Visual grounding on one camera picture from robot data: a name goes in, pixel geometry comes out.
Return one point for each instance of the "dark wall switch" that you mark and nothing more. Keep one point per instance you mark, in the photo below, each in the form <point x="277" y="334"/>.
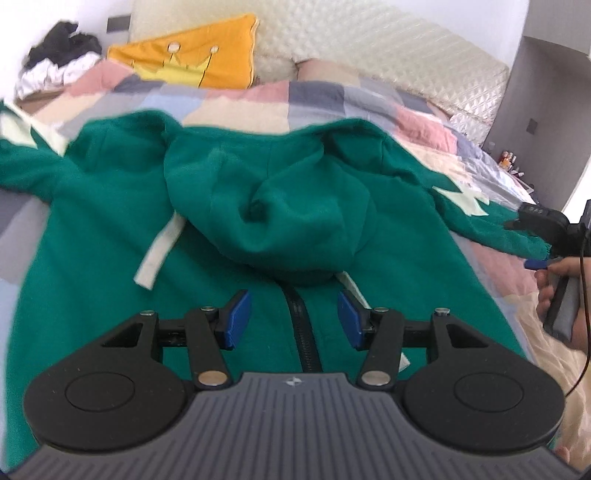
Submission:
<point x="532" y="126"/>

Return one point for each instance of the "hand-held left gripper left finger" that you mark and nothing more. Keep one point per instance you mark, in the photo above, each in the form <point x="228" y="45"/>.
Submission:
<point x="238" y="318"/>

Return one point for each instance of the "group of small bottles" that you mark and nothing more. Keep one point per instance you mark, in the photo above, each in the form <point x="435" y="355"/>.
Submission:
<point x="507" y="161"/>

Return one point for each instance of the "yellow crown pillow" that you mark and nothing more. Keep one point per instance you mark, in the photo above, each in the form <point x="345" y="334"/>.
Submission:
<point x="203" y="50"/>

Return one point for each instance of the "person's right hand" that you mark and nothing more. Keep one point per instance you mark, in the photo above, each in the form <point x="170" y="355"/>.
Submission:
<point x="545" y="279"/>

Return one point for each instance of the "white silver garment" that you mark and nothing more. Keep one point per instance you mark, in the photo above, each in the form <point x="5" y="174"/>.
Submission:
<point x="46" y="76"/>

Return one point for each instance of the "white fluffy pillow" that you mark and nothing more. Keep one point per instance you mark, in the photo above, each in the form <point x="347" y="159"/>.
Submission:
<point x="272" y="64"/>

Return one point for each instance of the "patchwork blanket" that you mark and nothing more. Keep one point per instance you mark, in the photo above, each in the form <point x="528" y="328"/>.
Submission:
<point x="258" y="104"/>

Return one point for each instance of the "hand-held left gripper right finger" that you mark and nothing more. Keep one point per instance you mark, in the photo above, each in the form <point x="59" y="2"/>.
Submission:
<point x="350" y="318"/>

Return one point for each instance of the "black clothes pile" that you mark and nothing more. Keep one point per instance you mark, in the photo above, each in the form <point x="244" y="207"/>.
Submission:
<point x="60" y="44"/>

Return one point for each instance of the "pink pillow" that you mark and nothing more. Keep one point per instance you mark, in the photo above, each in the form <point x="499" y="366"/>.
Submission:
<point x="323" y="69"/>

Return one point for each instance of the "dark wall socket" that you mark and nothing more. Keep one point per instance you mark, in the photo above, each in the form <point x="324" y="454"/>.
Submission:
<point x="119" y="23"/>

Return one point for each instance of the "green hoodie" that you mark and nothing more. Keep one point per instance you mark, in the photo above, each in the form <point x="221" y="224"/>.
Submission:
<point x="115" y="240"/>

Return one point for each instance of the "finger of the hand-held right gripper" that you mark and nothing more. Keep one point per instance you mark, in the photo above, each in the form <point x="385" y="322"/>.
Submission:
<point x="535" y="264"/>
<point x="538" y="217"/>

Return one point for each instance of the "cream quilted headboard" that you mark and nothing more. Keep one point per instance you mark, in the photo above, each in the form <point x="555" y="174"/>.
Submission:
<point x="369" y="41"/>

